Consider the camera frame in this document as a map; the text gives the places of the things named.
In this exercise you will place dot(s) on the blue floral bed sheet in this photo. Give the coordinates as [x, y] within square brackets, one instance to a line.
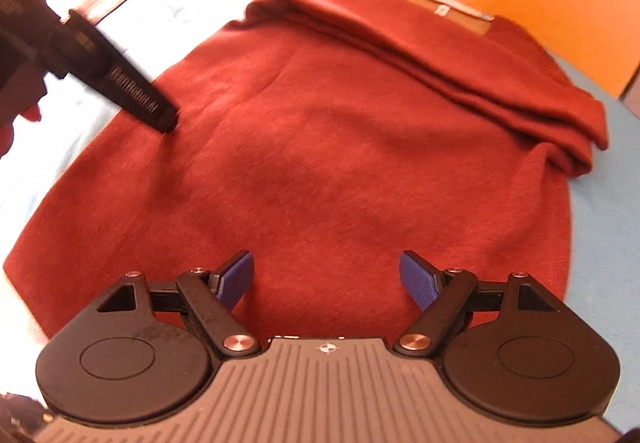
[602, 280]

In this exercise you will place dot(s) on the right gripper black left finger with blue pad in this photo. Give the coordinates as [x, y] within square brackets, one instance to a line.
[210, 297]

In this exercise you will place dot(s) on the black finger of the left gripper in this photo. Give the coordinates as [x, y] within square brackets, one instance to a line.
[94, 60]

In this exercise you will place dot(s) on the red knit sweater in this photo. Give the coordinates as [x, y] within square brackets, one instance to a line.
[326, 137]

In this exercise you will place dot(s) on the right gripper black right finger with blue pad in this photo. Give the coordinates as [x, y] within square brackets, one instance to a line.
[441, 297]

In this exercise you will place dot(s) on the person's left hand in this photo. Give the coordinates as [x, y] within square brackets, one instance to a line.
[20, 98]

